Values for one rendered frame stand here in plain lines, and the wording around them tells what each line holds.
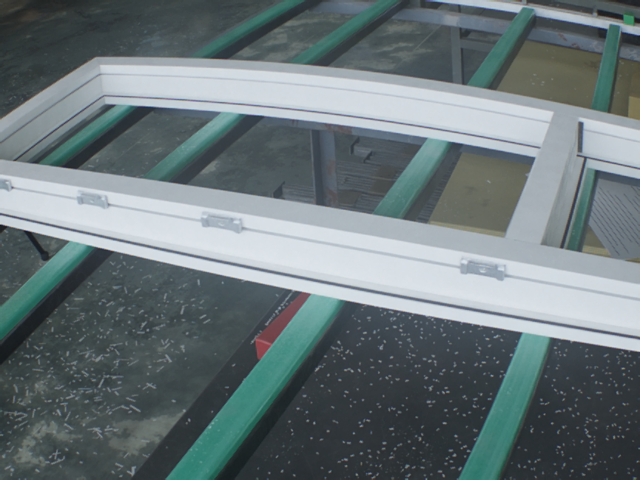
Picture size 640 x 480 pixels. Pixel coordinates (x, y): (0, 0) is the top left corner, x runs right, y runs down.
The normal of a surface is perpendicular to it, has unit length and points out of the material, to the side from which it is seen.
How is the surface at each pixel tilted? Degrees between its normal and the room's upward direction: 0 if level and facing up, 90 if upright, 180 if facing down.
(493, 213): 0
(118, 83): 90
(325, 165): 90
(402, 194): 0
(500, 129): 90
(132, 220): 90
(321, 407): 0
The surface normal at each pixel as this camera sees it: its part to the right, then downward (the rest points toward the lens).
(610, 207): -0.06, -0.86
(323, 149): -0.41, 0.49
